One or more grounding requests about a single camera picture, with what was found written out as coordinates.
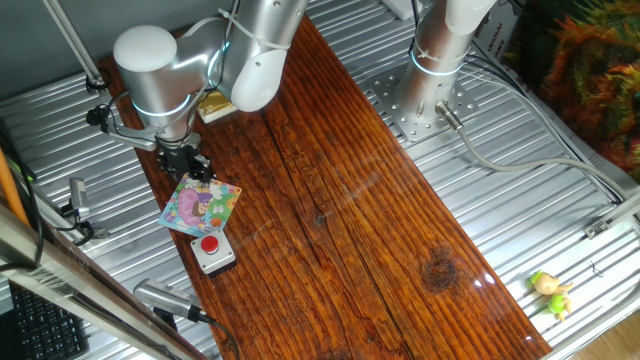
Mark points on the slim metal pole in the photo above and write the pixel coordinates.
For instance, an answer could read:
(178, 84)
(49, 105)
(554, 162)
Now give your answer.
(75, 45)

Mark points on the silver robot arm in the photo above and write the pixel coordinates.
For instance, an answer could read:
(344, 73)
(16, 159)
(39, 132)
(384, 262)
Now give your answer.
(260, 50)

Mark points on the black wrist camera plug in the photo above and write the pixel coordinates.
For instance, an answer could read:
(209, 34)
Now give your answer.
(96, 116)

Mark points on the orange pole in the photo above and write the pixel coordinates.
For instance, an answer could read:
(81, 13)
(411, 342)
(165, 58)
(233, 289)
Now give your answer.
(10, 190)

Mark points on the orange green furry fabric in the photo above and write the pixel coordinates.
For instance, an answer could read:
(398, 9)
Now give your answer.
(590, 75)

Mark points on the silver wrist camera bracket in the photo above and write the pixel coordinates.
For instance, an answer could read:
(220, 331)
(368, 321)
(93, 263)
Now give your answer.
(132, 137)

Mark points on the aluminium profile with bracket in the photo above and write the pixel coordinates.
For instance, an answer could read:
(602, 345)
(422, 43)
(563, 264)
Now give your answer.
(612, 217)

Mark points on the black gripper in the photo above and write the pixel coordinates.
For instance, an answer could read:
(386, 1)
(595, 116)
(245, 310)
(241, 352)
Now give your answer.
(180, 159)

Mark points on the gold wrapped snack packet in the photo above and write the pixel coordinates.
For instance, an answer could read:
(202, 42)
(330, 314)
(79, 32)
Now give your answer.
(215, 107)

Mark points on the green and tan toy figure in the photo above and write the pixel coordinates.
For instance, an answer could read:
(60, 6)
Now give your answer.
(550, 292)

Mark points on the grey box with red button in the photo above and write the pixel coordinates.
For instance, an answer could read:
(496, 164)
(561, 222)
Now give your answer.
(212, 256)

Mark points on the black keyboard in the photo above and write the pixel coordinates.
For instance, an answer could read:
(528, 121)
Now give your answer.
(45, 330)

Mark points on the white printed cardboard box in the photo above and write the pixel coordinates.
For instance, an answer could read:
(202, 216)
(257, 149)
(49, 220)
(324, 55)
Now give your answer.
(492, 35)

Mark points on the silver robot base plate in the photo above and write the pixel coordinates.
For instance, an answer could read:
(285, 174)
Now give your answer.
(415, 127)

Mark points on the small grey mounted camera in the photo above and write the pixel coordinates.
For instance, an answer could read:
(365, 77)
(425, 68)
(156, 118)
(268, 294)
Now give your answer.
(78, 197)

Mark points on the aluminium frame bar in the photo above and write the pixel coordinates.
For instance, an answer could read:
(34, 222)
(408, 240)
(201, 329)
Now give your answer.
(75, 295)

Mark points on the silver ribbed camera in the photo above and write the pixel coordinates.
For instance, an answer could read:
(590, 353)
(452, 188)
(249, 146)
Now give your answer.
(165, 296)

